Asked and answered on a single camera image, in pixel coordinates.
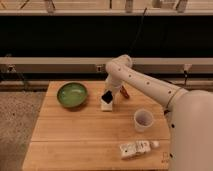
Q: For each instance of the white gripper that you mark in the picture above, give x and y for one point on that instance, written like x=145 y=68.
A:
x=113 y=85

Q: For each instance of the black eraser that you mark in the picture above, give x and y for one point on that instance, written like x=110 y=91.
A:
x=107 y=97

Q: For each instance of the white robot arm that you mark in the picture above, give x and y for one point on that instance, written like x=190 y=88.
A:
x=191 y=114

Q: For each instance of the white sponge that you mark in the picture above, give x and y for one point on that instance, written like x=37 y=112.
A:
x=106 y=106

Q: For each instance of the brown small object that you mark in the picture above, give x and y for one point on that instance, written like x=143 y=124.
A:
x=124 y=92

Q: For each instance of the green bowl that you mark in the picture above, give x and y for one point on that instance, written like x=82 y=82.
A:
x=72 y=94

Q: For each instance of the white paper cup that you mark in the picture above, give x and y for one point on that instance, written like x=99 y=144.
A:
x=143 y=119

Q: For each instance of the crushed white plastic bottle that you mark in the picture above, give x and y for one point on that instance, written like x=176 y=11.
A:
x=137 y=148

